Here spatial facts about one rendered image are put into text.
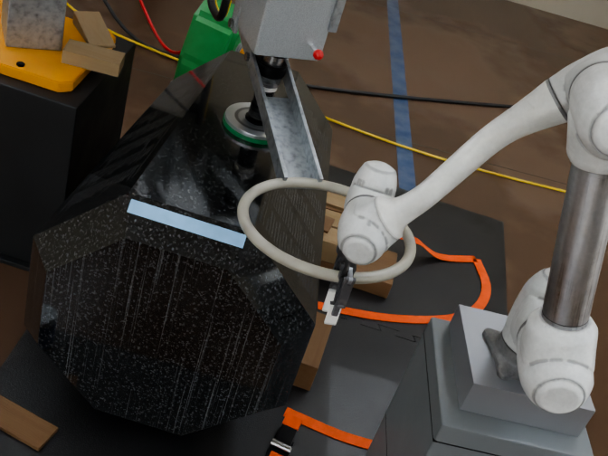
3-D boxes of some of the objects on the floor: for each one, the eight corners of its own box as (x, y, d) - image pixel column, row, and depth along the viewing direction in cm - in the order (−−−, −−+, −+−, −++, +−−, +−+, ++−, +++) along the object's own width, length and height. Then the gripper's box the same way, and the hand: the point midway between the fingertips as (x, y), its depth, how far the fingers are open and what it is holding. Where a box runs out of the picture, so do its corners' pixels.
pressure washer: (191, 83, 478) (223, -70, 429) (245, 109, 471) (284, -43, 422) (156, 104, 450) (187, -57, 401) (213, 132, 443) (251, -28, 394)
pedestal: (-107, 228, 326) (-110, 52, 284) (-23, 147, 380) (-15, -11, 338) (60, 281, 326) (81, 115, 284) (119, 193, 381) (146, 42, 339)
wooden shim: (-29, 413, 268) (-29, 410, 267) (-7, 394, 276) (-7, 390, 275) (38, 451, 263) (38, 448, 262) (58, 430, 271) (59, 427, 270)
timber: (308, 391, 313) (318, 368, 306) (278, 380, 314) (286, 356, 307) (326, 339, 338) (335, 318, 331) (297, 328, 338) (305, 307, 332)
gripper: (375, 265, 199) (346, 342, 211) (364, 224, 213) (338, 299, 226) (345, 260, 197) (318, 337, 209) (336, 219, 212) (310, 294, 224)
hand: (332, 308), depth 216 cm, fingers closed on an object, 4 cm apart
